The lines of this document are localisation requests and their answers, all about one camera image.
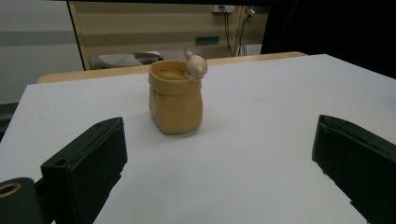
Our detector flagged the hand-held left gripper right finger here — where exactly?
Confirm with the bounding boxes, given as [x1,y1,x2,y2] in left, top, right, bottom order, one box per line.
[311,114,396,224]

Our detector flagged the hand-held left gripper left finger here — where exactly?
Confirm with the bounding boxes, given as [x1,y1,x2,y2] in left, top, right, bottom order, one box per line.
[40,117,129,224]

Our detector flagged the yellow bag-shaped pot with figurine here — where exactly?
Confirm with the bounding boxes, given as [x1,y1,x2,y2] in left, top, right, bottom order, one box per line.
[148,50,208,135]

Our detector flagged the grey chair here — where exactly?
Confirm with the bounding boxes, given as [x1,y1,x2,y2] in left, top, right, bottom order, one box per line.
[98,51,164,70]

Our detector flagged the black curtain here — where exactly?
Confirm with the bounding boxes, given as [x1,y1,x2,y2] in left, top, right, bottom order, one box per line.
[261,0,396,79]

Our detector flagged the white power strip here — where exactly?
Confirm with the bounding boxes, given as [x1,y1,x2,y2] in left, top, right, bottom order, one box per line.
[212,5,236,14]

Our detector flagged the black cable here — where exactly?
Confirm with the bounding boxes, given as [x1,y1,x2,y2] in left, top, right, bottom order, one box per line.
[220,7,235,58]
[236,12,254,57]

